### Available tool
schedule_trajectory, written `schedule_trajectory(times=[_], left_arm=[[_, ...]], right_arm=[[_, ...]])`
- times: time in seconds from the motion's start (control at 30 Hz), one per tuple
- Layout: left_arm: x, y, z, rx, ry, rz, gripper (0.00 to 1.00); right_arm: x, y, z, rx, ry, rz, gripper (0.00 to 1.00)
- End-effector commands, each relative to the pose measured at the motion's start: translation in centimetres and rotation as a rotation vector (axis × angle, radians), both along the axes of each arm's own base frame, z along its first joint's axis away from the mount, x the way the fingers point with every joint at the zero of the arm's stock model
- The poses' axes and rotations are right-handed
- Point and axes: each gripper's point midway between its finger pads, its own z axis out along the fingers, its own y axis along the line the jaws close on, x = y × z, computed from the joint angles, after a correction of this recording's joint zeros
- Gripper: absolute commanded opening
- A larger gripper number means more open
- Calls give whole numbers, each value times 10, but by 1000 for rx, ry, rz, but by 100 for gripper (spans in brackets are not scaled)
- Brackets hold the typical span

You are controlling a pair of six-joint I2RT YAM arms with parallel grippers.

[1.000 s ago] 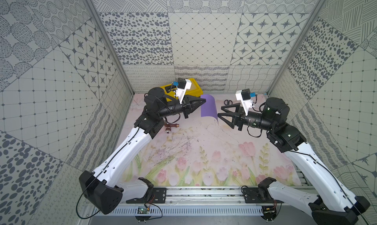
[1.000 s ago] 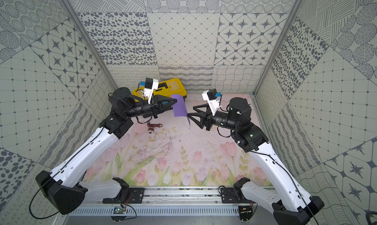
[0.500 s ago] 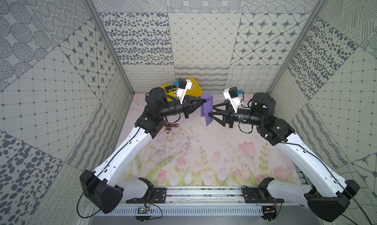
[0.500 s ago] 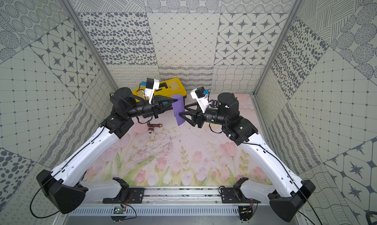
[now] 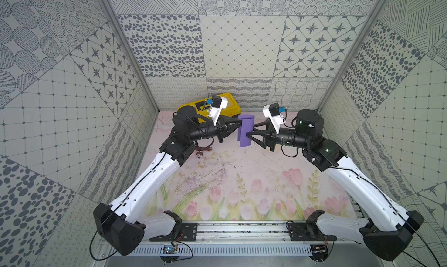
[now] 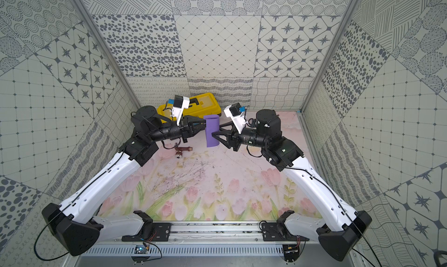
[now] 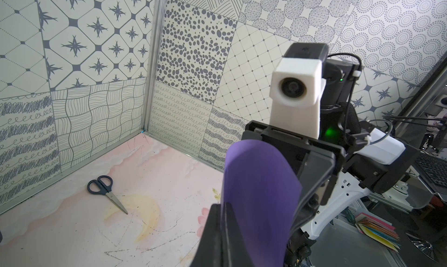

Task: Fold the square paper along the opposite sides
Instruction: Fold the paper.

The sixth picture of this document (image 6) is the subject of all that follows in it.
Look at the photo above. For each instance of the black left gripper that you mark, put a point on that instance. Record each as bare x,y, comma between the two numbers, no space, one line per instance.
186,129

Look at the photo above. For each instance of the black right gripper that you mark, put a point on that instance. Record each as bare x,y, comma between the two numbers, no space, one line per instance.
232,138

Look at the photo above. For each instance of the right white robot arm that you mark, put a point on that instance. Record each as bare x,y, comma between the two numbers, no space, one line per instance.
341,226

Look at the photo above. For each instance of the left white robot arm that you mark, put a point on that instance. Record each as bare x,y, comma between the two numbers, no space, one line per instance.
73,222

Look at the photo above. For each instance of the yellow and black toolbox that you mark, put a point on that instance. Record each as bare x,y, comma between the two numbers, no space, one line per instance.
200,106

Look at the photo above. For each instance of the maroon spray nozzle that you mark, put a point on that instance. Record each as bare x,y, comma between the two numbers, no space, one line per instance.
181,150

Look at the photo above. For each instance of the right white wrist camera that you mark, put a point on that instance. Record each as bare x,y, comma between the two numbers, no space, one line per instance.
237,113

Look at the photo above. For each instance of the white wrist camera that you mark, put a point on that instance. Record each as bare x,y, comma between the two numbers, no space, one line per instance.
237,113
179,104

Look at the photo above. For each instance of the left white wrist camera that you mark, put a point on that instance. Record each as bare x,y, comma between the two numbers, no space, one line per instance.
179,104

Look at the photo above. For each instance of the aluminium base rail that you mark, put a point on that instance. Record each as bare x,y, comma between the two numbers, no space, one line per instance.
200,239

